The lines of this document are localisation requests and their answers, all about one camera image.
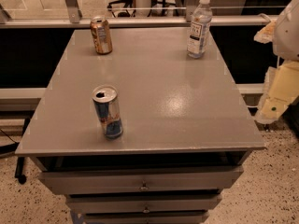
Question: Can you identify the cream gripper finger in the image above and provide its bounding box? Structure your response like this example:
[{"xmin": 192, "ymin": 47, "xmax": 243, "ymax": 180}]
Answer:
[
  {"xmin": 253, "ymin": 21, "xmax": 277, "ymax": 44},
  {"xmin": 255, "ymin": 61, "xmax": 299, "ymax": 124}
]

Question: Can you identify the clear plastic water bottle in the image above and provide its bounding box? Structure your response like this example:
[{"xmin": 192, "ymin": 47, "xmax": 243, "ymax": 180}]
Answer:
[{"xmin": 187, "ymin": 0, "xmax": 213, "ymax": 59}]

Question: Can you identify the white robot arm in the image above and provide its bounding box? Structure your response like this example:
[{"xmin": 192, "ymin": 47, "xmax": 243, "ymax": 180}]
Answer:
[{"xmin": 254, "ymin": 0, "xmax": 299, "ymax": 124}]

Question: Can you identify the orange soda can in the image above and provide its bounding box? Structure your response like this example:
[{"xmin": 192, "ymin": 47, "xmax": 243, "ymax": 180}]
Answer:
[{"xmin": 90, "ymin": 16, "xmax": 113, "ymax": 55}]

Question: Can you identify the blue silver energy drink can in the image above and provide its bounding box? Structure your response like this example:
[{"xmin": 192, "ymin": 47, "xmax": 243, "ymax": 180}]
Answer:
[{"xmin": 93, "ymin": 85, "xmax": 122, "ymax": 139}]

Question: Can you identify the grey drawer cabinet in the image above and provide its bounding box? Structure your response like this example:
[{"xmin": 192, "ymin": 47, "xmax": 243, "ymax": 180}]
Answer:
[{"xmin": 14, "ymin": 26, "xmax": 266, "ymax": 224}]

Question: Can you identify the top drawer with knob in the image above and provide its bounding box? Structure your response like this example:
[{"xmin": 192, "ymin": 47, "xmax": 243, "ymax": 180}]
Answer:
[{"xmin": 39, "ymin": 166, "xmax": 243, "ymax": 195}]

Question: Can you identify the drawer with knob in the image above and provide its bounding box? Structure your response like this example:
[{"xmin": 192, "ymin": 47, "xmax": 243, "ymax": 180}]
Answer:
[
  {"xmin": 39, "ymin": 166, "xmax": 243, "ymax": 195},
  {"xmin": 66, "ymin": 193, "xmax": 221, "ymax": 214}
]

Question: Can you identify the middle drawer with knob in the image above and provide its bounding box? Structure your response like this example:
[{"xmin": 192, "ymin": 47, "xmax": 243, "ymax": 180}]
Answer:
[{"xmin": 66, "ymin": 193, "xmax": 221, "ymax": 214}]

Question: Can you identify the bottom drawer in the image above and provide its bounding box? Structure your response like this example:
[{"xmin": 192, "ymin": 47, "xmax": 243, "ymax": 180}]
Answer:
[{"xmin": 84, "ymin": 211, "xmax": 208, "ymax": 224}]

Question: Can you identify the black caster leg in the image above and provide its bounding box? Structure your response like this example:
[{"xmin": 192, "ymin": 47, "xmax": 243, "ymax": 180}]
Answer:
[{"xmin": 14, "ymin": 119, "xmax": 32, "ymax": 185}]

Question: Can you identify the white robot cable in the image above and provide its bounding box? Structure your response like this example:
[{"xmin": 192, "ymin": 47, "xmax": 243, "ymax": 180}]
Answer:
[{"xmin": 257, "ymin": 12, "xmax": 273, "ymax": 24}]

